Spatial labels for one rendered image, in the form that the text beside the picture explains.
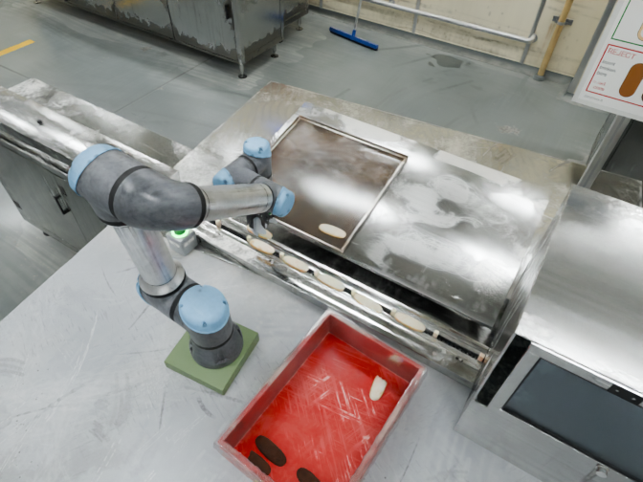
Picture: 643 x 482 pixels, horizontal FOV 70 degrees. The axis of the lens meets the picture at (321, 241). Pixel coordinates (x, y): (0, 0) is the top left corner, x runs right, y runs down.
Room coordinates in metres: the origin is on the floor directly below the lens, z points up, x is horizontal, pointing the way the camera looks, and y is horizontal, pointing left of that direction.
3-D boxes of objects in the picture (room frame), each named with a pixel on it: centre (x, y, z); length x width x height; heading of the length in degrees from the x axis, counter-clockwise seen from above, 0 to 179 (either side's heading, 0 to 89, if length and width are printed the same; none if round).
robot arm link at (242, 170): (0.96, 0.23, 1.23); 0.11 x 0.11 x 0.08; 58
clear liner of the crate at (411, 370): (0.49, -0.03, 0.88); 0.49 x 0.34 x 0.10; 146
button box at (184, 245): (1.08, 0.48, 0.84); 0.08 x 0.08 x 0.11; 60
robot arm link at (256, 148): (1.06, 0.19, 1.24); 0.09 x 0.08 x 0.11; 148
